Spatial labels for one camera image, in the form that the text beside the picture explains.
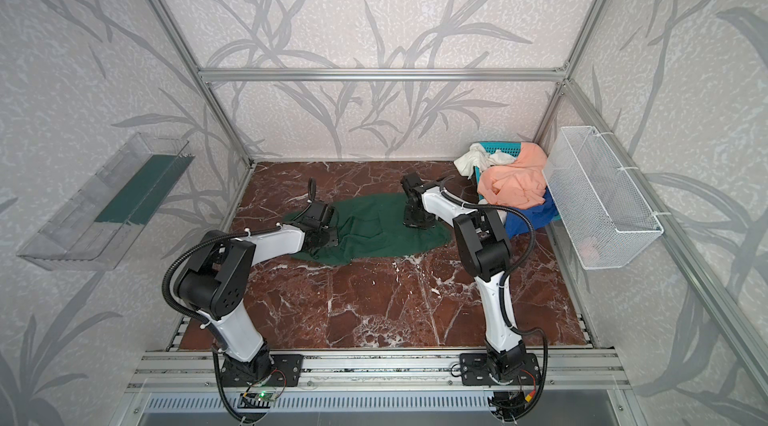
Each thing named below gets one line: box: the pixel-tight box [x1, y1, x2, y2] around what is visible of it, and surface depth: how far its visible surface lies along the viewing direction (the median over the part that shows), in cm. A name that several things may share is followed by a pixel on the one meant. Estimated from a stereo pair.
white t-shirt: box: [454, 143, 515, 179], surface depth 112 cm
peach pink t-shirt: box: [477, 142, 547, 209], surface depth 104 cm
